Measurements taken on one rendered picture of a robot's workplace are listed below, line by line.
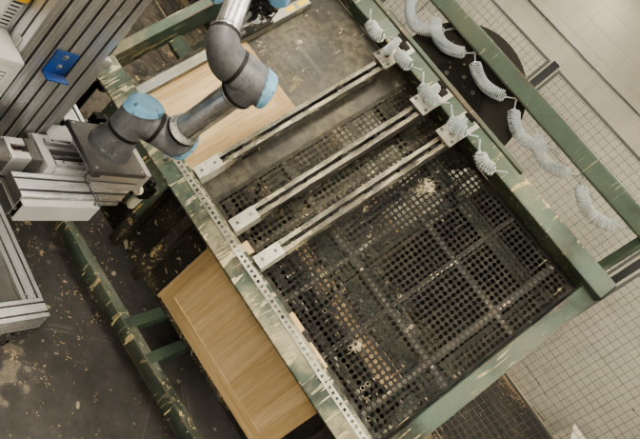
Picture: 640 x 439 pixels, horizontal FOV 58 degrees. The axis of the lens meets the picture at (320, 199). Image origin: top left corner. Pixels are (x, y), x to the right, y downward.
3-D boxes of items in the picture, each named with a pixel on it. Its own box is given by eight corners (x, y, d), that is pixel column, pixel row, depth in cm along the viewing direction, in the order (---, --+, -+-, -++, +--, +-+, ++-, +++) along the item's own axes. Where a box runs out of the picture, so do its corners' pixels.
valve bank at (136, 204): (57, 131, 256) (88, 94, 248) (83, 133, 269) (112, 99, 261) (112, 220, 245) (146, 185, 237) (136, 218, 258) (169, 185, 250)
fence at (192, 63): (137, 91, 268) (135, 87, 264) (305, 0, 290) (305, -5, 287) (143, 99, 267) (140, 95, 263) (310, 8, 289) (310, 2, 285)
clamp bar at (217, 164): (191, 170, 257) (183, 149, 234) (399, 47, 285) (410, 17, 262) (204, 188, 254) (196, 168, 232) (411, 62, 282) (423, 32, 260)
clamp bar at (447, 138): (250, 257, 245) (247, 243, 223) (460, 120, 274) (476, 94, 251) (263, 276, 243) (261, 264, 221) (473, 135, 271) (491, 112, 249)
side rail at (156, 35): (114, 59, 279) (108, 47, 269) (300, -38, 305) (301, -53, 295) (120, 69, 278) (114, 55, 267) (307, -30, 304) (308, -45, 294)
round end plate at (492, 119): (350, 90, 330) (458, -12, 302) (353, 92, 335) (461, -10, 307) (435, 200, 312) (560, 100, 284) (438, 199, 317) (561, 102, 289)
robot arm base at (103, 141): (99, 163, 184) (117, 143, 181) (80, 128, 189) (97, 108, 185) (135, 167, 197) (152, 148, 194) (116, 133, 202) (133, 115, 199)
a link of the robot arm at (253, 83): (148, 119, 198) (250, 40, 164) (183, 142, 206) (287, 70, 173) (138, 146, 191) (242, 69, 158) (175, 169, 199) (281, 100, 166)
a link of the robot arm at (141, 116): (110, 109, 191) (135, 81, 186) (146, 130, 198) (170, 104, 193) (107, 129, 182) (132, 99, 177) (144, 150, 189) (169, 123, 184)
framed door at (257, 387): (160, 292, 287) (157, 293, 285) (231, 227, 268) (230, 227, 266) (259, 452, 266) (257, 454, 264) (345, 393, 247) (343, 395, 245)
